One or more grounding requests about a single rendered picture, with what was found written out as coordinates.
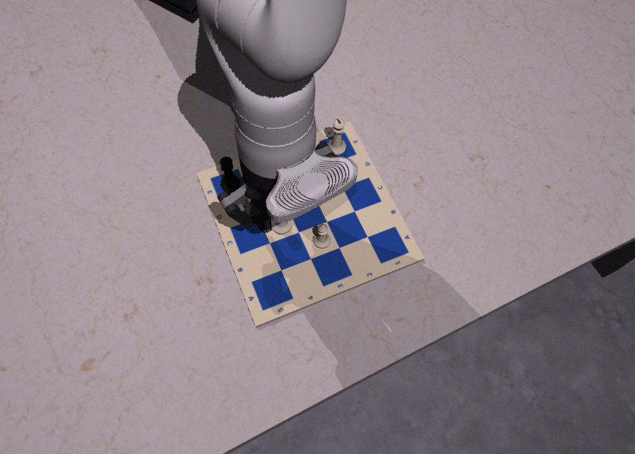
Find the black chess piece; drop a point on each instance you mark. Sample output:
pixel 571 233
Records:
pixel 229 182

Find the blue and cream chessboard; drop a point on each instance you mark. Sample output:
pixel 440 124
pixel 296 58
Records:
pixel 282 274

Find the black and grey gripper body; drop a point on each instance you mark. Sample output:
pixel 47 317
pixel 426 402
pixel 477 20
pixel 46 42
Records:
pixel 257 185

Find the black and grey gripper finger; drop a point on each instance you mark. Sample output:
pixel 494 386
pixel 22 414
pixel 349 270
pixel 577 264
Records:
pixel 235 208
pixel 323 149

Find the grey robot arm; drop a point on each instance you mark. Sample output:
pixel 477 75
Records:
pixel 281 44

